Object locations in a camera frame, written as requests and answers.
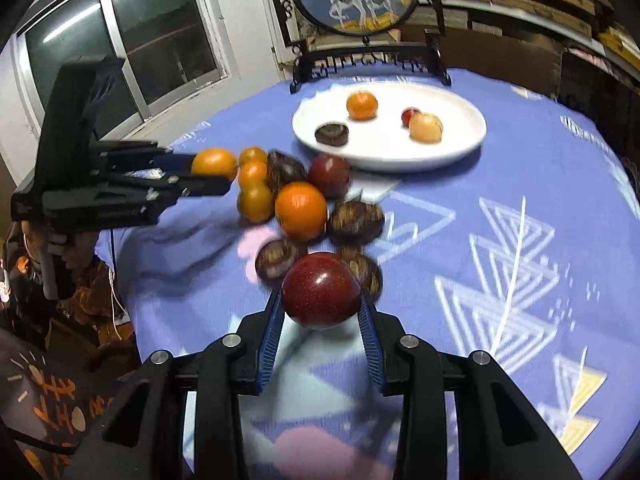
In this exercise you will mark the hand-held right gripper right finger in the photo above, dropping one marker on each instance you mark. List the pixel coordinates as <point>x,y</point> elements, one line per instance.
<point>372,350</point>

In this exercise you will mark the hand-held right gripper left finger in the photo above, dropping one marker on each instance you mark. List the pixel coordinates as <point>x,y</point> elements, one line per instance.
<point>270,340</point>

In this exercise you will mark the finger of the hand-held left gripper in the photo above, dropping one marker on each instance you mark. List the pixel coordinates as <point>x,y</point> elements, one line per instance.
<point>200,187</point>
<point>177,162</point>

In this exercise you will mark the smooth yellow-orange orange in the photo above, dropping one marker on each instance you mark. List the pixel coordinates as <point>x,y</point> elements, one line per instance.
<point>215,162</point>

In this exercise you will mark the small yellowish orange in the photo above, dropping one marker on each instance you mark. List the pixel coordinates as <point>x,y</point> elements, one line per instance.
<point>255,203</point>

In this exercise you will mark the large red plum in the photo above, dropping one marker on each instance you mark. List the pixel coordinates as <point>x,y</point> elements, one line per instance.
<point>320,292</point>

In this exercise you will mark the large deep orange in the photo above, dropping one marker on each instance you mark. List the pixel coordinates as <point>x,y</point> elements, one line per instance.
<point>300,210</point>

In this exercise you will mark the large dark passion fruit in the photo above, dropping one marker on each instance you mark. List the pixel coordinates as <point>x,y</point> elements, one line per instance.
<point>355,220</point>

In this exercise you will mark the white plate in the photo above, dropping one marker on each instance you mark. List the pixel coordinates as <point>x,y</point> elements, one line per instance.
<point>390,147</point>

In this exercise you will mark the window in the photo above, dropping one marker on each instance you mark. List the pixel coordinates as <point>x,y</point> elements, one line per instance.
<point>150,35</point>

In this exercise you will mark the blue patterned tablecloth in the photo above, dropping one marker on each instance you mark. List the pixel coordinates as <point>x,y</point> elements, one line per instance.
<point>450,240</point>

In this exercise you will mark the small red fruit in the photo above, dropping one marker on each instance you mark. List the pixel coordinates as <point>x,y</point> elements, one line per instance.
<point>409,116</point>

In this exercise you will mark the pale yellow fruit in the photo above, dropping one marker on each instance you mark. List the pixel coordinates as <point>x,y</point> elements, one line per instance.
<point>426,128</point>

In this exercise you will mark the dark patterned clothing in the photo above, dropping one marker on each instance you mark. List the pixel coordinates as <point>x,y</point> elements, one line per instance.
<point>45,400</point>

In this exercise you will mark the brown cardboard box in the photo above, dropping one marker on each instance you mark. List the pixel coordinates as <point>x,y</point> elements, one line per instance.
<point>500,55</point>

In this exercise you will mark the white shelf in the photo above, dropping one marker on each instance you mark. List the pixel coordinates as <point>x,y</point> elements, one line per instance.
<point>520,21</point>

